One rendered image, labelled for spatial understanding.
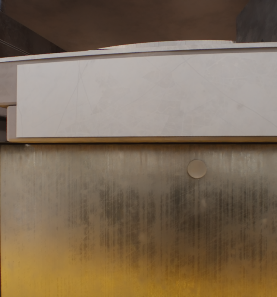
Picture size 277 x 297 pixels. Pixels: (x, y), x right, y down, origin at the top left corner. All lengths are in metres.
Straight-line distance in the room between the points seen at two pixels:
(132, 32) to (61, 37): 0.40
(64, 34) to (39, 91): 1.21
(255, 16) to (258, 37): 0.07
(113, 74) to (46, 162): 0.11
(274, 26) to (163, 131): 0.57
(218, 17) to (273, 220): 1.12
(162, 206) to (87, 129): 0.09
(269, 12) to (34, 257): 0.72
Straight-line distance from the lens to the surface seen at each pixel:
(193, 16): 1.25
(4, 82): 0.24
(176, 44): 4.34
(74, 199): 0.23
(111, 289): 0.25
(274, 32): 0.71
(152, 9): 1.18
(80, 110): 0.20
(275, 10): 0.73
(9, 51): 0.95
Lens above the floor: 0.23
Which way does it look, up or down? level
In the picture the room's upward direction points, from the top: straight up
